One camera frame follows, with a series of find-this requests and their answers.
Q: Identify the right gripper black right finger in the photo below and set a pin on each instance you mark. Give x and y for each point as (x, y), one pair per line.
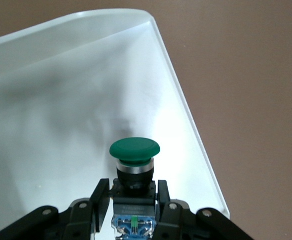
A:
(164, 205)

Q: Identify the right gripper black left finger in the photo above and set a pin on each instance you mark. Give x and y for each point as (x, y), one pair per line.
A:
(99, 207)

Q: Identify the green mushroom push button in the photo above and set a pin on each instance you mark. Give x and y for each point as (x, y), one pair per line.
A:
(134, 148)

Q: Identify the white plastic tray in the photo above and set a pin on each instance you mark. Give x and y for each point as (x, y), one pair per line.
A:
(61, 112)

